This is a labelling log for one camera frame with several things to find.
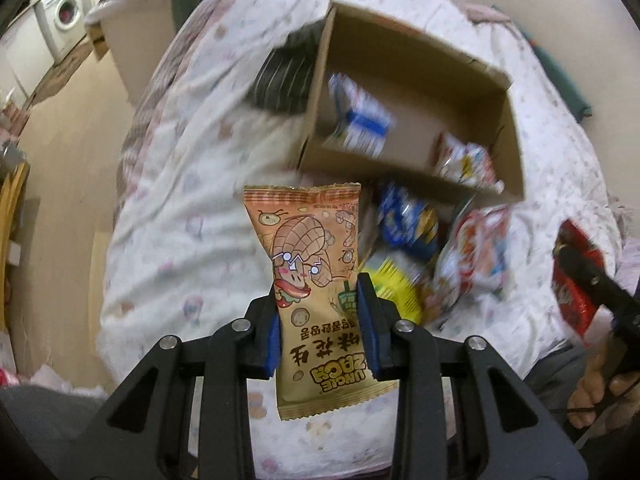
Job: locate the white washing machine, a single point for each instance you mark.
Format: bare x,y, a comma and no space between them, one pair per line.
62,15

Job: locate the blue white snack packet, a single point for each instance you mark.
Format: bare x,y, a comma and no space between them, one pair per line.
362,115

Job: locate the cardboard box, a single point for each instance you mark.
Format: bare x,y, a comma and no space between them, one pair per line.
400,60

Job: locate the white cabinet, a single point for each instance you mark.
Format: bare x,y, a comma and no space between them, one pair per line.
22,60

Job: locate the large red snack packet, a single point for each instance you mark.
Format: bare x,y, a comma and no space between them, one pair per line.
475,260

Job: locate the printed blanket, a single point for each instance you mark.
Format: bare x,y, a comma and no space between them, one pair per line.
200,185

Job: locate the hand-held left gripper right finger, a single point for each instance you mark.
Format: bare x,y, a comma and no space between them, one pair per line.
367,332

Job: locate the person's grey trousers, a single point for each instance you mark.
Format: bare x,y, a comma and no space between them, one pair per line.
40,425

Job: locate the yellow snack packet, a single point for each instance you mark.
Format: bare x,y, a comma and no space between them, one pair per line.
395,285

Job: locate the green cloth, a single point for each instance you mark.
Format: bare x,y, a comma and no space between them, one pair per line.
565,80

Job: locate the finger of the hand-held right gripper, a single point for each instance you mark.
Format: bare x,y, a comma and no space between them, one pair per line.
595,280

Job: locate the blue bear snack packet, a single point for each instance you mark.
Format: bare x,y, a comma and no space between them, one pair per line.
407,220

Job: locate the dark red snack packet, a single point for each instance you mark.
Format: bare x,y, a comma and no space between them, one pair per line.
570,300

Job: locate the wooden frame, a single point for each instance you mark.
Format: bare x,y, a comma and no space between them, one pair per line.
12,220

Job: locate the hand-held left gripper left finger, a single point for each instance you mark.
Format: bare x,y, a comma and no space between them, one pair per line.
273,332

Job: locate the small red white snack packet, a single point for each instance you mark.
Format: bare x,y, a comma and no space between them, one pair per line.
465,160

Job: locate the dark plaid cloth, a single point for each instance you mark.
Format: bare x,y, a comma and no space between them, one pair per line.
287,75

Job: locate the orange peanut snack packet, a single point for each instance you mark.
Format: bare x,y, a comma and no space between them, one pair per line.
310,240

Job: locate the white storage tub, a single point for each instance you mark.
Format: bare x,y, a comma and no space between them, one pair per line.
135,45

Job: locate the person's right hand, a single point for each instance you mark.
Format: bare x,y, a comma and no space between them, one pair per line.
590,390

